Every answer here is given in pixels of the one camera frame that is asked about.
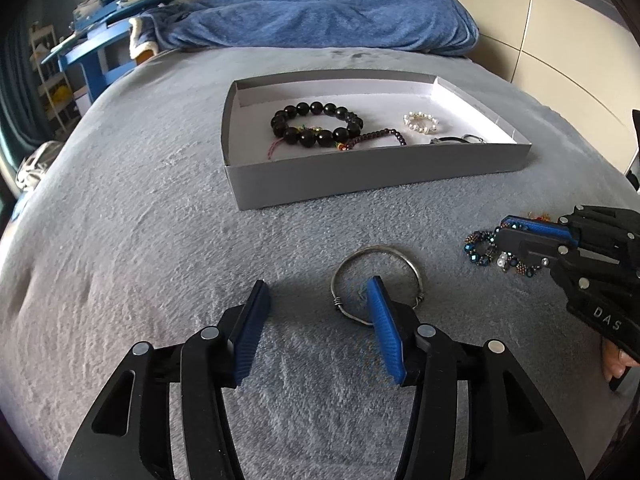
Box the white shoes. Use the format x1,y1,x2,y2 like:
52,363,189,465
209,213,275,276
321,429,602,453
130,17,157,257
15,140,63,191

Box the dark red bead bracelet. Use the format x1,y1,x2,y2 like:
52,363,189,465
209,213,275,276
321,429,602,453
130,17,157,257
347,129,408,152

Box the blue crystal bracelet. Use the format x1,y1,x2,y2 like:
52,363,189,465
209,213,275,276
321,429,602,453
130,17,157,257
464,230,548,278

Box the person's right hand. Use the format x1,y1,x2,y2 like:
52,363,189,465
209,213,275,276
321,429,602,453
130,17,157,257
600,337,640,383

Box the pink cord bracelet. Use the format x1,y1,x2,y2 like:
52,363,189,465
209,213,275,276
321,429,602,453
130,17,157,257
267,137,351,161

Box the blue desk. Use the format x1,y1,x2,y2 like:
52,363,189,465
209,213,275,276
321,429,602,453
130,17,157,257
42,0,176,106

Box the silver bangle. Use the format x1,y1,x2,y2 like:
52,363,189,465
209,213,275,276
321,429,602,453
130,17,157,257
330,246,426,328

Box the white shelf rack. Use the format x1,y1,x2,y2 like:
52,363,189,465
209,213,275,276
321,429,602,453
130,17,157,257
27,22,81,133

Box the black bangle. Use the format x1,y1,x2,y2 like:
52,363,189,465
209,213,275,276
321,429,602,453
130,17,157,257
429,133,486,146

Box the black bead bracelet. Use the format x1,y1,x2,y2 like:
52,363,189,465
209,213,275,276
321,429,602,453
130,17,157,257
270,101,363,150

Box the teal curtain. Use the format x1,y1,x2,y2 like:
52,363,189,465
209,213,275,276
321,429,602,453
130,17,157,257
0,25,31,161

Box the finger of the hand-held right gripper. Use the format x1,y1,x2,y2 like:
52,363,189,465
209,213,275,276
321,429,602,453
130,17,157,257
500,205,640,249
495,229,640,292

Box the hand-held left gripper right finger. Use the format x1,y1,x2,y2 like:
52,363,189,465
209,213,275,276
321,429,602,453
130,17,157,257
365,276,586,480

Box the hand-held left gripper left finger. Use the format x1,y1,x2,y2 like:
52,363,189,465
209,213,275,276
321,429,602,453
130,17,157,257
57,280,272,480

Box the blue fleece blanket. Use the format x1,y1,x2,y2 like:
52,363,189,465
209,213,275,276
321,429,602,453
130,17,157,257
130,0,480,56

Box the beige wardrobe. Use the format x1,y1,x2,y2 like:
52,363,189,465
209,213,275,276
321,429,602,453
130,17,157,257
450,0,640,176

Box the grey cardboard box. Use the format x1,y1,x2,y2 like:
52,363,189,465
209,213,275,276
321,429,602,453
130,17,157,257
220,70,532,212

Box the pearl bracelet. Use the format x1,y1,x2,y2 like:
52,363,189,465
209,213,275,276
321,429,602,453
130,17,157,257
403,111,440,134

